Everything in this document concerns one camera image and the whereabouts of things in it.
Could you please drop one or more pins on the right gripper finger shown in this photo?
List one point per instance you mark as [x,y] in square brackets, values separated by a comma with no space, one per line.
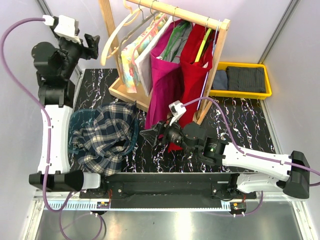
[151,136]
[157,129]

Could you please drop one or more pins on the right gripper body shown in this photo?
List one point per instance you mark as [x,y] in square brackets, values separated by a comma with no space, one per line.
[173,133]

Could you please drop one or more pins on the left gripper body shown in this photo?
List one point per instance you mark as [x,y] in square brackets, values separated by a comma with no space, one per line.
[71,50]

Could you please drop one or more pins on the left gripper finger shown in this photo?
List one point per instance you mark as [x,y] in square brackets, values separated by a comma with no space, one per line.
[92,42]
[89,54]

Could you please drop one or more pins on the navy plaid skirt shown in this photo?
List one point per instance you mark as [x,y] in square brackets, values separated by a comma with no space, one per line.
[102,144]

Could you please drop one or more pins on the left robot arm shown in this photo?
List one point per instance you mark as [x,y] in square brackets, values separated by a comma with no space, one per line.
[54,67]

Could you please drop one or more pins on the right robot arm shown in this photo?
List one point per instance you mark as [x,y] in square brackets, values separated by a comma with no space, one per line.
[287,173]

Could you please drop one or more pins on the magenta skirt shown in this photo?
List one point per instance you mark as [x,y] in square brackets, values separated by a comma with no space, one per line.
[167,82]

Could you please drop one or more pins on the grey hanger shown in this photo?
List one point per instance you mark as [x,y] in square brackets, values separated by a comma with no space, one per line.
[156,15]

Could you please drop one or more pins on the red skirt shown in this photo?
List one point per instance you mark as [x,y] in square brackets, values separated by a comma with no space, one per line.
[194,73]

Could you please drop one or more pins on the pink hanger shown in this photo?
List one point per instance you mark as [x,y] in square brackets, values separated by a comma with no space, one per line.
[155,26]

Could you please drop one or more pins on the green hanger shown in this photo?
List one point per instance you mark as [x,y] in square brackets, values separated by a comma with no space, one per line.
[175,37]

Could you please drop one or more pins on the yellow-green hanger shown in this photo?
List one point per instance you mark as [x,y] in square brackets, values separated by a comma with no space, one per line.
[202,45]

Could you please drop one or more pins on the floral pastel garment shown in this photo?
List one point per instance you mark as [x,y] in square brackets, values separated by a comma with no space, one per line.
[130,76]

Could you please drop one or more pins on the teal transparent basin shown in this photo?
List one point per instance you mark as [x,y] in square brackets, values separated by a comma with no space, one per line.
[83,117]

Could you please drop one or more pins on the wooden clothes rack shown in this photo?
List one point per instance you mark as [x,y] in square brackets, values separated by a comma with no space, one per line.
[110,49]

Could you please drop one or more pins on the white garment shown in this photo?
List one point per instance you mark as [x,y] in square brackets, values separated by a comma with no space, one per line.
[143,61]

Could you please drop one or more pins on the blue-grey folded cloth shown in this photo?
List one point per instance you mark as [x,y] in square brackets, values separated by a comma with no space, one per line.
[220,81]

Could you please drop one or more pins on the grey garment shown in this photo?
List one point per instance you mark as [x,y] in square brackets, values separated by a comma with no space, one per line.
[178,45]

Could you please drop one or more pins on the dark striped folded cloth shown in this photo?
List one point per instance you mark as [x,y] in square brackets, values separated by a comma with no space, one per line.
[246,79]

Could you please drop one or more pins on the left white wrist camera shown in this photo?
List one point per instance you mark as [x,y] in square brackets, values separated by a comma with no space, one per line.
[63,26]

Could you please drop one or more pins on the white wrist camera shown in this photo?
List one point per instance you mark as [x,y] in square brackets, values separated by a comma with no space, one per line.
[63,26]
[177,110]

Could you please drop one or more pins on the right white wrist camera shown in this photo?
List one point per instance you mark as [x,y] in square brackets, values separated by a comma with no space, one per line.
[177,110]

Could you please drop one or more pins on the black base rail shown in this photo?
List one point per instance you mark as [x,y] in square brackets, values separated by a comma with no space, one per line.
[168,191]

